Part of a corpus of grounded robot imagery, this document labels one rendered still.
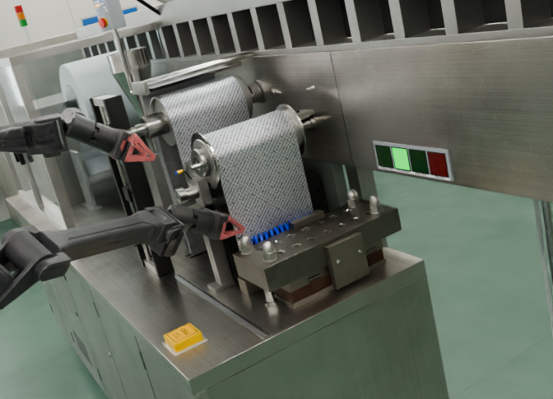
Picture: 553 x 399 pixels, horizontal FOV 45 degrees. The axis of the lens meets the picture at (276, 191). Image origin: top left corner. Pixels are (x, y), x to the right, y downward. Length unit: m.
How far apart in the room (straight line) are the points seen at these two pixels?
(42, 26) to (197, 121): 5.40
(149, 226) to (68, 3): 5.89
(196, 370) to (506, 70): 0.86
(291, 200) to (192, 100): 0.40
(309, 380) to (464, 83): 0.75
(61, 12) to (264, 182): 5.69
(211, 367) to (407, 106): 0.70
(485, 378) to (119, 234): 1.81
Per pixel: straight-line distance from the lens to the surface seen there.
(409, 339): 1.75
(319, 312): 1.56
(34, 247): 1.26
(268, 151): 1.70
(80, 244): 1.33
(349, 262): 1.62
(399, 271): 1.67
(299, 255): 1.56
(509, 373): 2.85
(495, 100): 1.31
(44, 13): 7.21
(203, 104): 1.87
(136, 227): 1.45
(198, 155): 1.65
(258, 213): 1.71
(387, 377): 1.74
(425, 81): 1.43
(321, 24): 1.70
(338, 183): 1.85
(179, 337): 1.57
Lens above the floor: 1.62
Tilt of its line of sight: 17 degrees down
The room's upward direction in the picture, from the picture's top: 14 degrees counter-clockwise
